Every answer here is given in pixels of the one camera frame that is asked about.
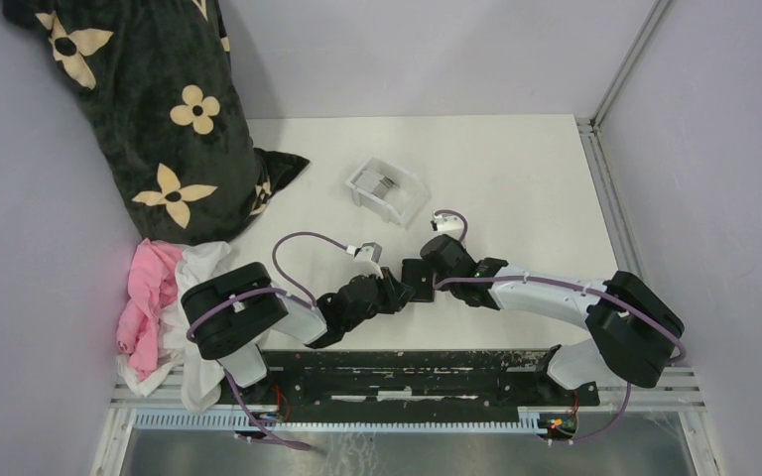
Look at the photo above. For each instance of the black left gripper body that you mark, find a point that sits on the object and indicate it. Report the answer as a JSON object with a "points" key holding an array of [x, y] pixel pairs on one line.
{"points": [[386, 301]]}

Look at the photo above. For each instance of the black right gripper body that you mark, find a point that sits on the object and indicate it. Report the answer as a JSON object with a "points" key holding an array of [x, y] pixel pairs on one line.
{"points": [[451, 290]]}

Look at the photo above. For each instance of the clear plastic card box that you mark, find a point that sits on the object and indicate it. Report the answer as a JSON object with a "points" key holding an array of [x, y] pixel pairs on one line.
{"points": [[394, 194]]}

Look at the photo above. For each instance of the black card holder wallet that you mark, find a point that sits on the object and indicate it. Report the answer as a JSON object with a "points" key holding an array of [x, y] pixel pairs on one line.
{"points": [[419, 276]]}

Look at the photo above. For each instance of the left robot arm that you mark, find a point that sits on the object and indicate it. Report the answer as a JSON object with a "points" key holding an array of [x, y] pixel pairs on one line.
{"points": [[230, 313]]}

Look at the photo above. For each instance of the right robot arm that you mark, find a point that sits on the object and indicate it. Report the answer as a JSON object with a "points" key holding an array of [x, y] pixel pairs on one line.
{"points": [[633, 335]]}

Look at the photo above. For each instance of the stack of grey cards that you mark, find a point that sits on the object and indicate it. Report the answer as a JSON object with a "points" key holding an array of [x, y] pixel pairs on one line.
{"points": [[374, 183]]}

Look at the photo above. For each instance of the white cloth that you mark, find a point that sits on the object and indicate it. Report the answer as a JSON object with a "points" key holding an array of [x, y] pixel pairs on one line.
{"points": [[201, 380]]}

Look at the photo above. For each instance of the pink cloth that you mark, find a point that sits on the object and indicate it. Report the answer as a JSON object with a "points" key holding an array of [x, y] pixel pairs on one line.
{"points": [[151, 287]]}

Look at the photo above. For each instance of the black floral plush blanket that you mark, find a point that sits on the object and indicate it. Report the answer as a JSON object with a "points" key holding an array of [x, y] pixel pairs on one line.
{"points": [[154, 80]]}

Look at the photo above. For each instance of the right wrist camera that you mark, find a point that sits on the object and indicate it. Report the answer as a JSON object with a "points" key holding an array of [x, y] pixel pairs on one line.
{"points": [[445, 224]]}

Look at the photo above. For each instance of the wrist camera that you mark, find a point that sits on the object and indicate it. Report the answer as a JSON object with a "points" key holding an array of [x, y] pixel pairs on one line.
{"points": [[366, 258], [445, 224]]}

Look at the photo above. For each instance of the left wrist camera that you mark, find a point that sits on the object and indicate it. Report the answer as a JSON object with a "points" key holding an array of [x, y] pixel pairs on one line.
{"points": [[366, 258]]}

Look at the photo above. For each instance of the aluminium frame rail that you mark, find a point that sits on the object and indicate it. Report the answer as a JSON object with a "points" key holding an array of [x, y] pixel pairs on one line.
{"points": [[699, 440]]}

